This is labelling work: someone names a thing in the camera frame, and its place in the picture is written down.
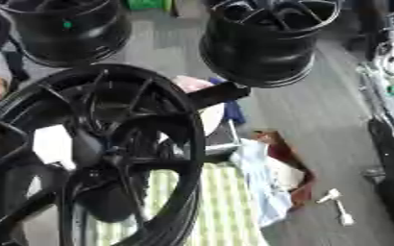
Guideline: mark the brown cardboard box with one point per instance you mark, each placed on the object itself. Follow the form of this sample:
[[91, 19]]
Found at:
[[290, 163]]

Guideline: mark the large black spoked wheel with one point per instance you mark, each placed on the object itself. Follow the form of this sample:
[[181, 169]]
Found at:
[[167, 105]]

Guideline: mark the white pin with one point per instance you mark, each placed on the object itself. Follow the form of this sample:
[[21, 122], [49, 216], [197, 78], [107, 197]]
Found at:
[[329, 195], [345, 215]]

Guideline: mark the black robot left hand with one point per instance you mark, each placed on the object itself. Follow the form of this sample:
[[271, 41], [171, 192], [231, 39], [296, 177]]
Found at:
[[102, 200]]

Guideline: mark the black wheel rim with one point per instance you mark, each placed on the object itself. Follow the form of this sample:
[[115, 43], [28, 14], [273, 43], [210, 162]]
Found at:
[[71, 35], [262, 61]]

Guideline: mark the white round stool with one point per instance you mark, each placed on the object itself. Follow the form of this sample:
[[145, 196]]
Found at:
[[212, 118]]

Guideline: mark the pale blue cloth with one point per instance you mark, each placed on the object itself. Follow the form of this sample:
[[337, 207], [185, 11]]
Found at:
[[262, 182]]

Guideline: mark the green object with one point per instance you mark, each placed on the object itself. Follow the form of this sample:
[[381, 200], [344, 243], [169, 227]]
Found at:
[[147, 4]]

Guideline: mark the dark blue cloth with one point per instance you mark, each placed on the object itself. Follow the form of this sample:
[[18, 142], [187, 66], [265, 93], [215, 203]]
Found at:
[[233, 109]]

